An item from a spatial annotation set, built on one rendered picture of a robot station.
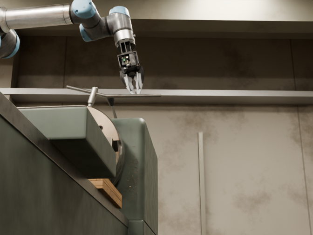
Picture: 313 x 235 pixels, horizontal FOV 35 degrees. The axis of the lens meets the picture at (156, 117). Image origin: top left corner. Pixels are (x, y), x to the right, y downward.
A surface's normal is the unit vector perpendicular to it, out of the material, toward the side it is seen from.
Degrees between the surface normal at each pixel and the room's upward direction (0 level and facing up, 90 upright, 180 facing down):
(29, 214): 90
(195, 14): 90
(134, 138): 90
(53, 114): 90
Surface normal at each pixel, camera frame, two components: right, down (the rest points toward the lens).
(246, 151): 0.04, -0.34
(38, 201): 1.00, -0.04
